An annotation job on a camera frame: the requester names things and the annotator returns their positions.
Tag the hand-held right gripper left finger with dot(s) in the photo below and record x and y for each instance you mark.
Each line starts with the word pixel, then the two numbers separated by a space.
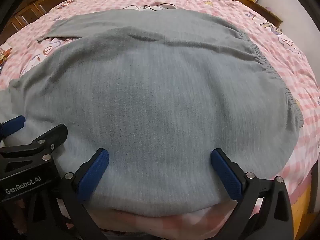
pixel 95 175

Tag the wooden bed frame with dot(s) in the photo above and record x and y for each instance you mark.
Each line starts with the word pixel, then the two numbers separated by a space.
pixel 312 192

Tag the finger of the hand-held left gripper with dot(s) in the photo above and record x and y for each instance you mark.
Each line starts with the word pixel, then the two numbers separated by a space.
pixel 16 122
pixel 45 140

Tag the long wooden cabinet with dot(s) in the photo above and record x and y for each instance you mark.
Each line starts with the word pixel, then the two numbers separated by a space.
pixel 270 12

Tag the grey pants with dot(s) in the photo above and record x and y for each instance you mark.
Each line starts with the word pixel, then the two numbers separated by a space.
pixel 162 105

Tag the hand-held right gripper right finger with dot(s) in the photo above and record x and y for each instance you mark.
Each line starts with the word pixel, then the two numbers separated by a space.
pixel 227 177

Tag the dark wooden headboard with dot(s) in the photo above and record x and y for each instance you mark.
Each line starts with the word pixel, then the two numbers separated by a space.
pixel 27 10

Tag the pink checked cartoon bed sheet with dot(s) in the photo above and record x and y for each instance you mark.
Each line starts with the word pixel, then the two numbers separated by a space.
pixel 287 62

